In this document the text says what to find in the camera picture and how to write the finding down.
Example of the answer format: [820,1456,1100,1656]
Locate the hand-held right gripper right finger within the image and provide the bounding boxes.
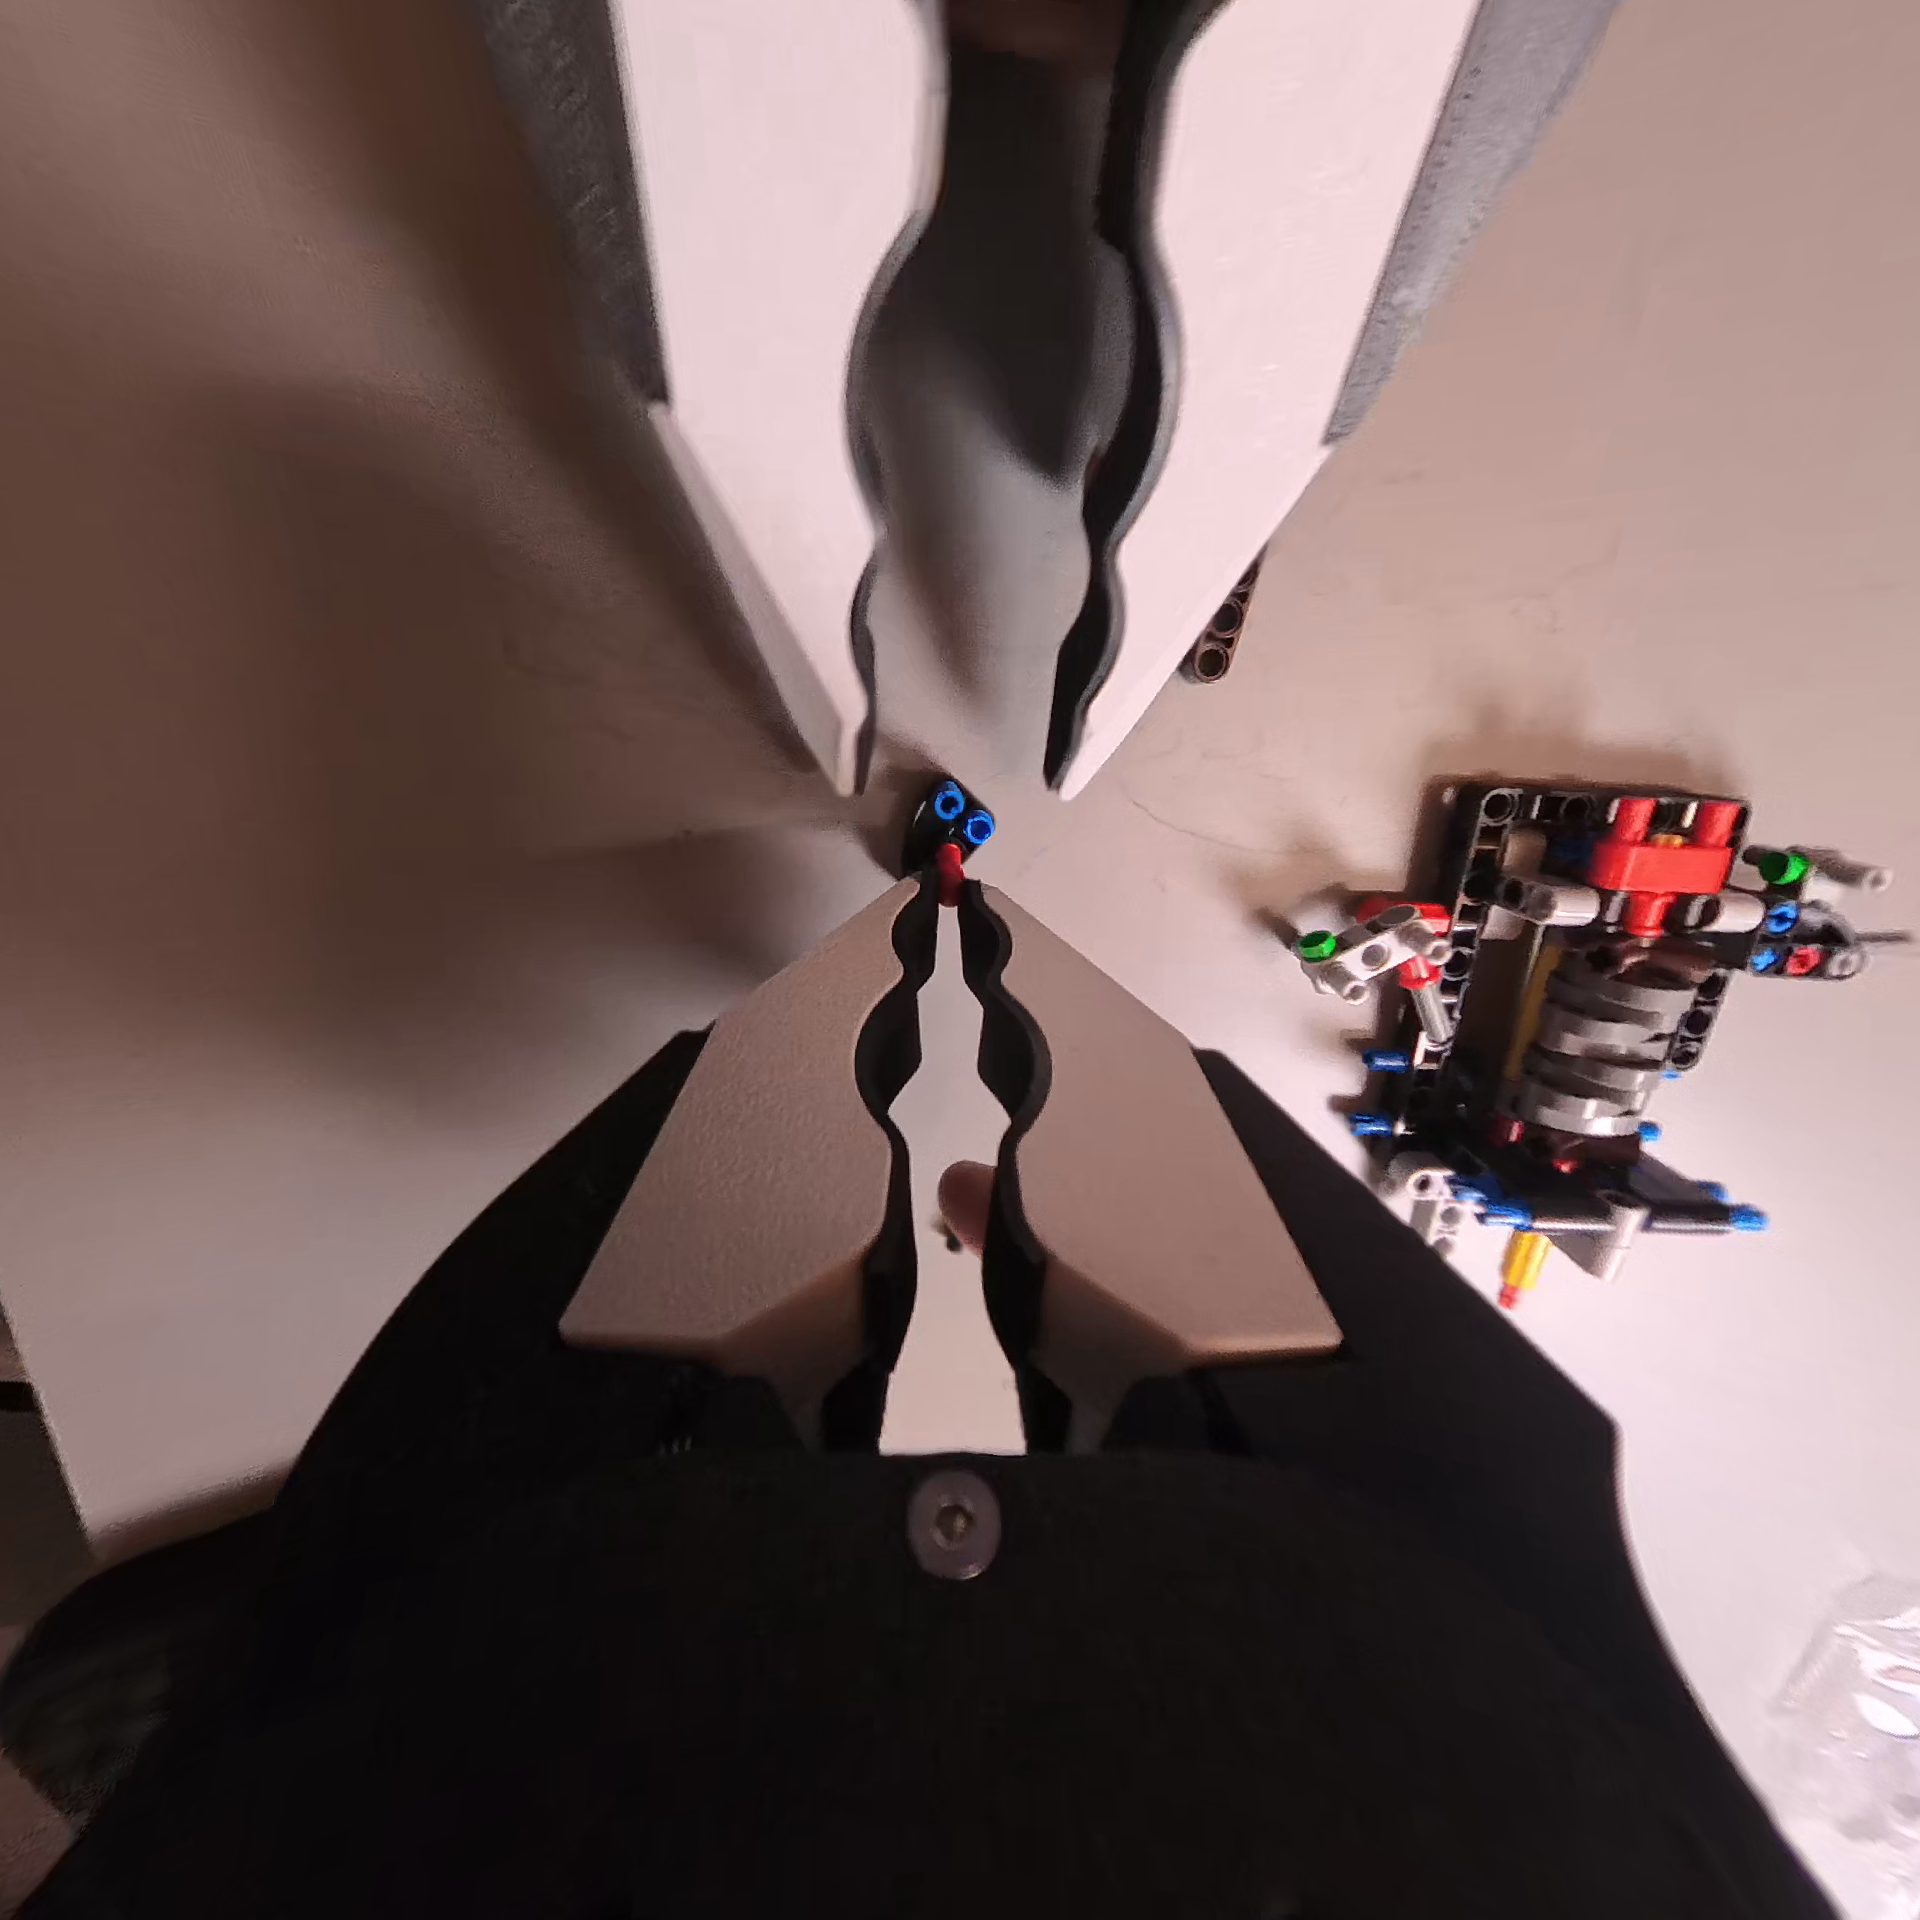
[954,880,1346,1454]

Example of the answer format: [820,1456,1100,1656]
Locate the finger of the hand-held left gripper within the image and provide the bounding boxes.
[1042,0,1481,801]
[612,0,954,801]

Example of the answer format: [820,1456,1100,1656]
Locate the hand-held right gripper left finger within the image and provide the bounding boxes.
[557,874,939,1454]

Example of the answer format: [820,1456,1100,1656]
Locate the small black blue-pinned lego piece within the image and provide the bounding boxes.
[903,774,998,909]

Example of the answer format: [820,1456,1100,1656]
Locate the lego chassis assembly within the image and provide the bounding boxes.
[1294,777,1913,1309]

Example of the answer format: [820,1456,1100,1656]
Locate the black lego beam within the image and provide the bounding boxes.
[1180,546,1268,684]

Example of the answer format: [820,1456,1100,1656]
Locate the clear plastic bag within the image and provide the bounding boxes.
[1766,1573,1920,1883]

